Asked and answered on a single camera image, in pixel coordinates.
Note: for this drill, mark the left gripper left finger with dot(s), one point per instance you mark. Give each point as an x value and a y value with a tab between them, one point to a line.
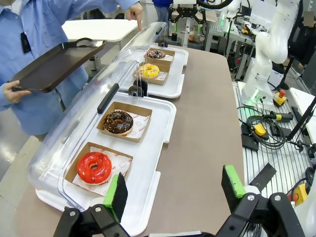
116	197

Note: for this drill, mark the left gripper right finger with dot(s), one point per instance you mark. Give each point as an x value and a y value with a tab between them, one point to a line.
232	187

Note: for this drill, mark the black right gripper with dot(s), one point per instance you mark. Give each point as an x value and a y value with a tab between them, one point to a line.
188	11

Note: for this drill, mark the dark chocolate sprinkled donut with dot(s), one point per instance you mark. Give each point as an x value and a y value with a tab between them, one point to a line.
160	54

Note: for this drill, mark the yellow sprinkled donut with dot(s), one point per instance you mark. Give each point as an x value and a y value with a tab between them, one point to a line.
154	71

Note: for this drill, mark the dark brown serving tray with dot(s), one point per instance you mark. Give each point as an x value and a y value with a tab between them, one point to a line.
54	66

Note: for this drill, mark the person's left forearm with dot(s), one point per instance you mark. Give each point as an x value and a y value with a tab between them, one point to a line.
123	3

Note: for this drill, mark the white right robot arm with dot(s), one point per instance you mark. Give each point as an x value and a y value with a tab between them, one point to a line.
269	44

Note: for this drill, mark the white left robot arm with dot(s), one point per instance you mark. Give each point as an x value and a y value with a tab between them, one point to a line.
307	217

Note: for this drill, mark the red glazed donut in box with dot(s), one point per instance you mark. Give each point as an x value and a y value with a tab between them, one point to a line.
74	165

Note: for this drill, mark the chocolate donut with nuts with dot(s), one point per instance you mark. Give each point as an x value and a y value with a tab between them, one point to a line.
111	123

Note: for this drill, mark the person in blue shirt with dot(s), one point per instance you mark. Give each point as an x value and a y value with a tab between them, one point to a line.
44	22

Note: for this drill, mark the person's left hand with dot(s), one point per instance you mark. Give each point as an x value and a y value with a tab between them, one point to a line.
134	12

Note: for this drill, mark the person's right hand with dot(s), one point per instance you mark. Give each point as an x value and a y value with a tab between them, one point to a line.
14	93

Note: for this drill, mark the brown drink cup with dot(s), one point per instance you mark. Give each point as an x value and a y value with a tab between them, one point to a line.
193	37

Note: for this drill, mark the bystander in blue jeans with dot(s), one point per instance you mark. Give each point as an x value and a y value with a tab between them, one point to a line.
163	12

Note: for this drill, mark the black cylinder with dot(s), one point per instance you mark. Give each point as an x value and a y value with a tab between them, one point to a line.
175	37

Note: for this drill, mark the black lid hinge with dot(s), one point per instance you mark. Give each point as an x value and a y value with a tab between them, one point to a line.
134	92
163	44
144	87

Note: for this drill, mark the clear display lid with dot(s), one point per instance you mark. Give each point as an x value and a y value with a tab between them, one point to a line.
145	37
81	98

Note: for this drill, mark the white display tray base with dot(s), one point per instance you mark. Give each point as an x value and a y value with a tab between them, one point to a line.
153	148
179	71

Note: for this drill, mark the yellow emergency stop box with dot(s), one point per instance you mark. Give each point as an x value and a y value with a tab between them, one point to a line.
280	100
300	195

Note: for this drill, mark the black tripod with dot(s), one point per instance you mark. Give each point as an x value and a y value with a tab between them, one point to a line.
301	118

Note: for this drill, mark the black clip-on microphone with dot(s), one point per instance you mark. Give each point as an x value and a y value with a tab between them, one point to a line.
26	43

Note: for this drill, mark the black metal bracket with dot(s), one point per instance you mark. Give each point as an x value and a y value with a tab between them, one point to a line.
265	174

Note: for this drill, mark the aluminium frame workbench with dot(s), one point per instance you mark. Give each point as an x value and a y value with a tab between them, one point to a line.
222	37

